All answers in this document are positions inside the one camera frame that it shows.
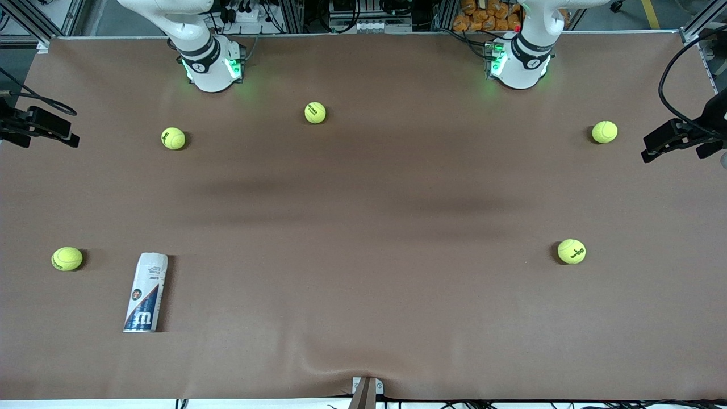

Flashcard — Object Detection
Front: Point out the white blue tennis ball can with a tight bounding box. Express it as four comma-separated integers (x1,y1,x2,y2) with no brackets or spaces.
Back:
123,252,169,333

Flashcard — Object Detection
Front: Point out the bag of orange objects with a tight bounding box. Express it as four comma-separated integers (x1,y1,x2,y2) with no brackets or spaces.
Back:
453,0,523,32

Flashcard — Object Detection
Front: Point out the white power strip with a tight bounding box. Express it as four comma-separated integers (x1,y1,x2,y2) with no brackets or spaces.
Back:
224,3,273,23

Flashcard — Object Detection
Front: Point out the white connector block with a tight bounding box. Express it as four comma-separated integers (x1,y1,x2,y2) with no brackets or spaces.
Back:
328,17,412,34

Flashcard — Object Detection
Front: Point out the brown table cover sheet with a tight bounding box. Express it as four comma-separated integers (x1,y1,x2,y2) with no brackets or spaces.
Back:
0,31,727,401

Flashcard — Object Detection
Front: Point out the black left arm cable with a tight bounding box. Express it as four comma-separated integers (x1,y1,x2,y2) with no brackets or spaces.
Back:
658,27,727,140

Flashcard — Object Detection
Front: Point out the aluminium frame profile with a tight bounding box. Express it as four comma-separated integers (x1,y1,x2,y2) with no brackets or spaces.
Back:
0,0,86,55
679,0,727,94

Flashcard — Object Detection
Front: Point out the metal table edge bracket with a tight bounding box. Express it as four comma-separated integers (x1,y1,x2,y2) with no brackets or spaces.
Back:
351,377,385,409

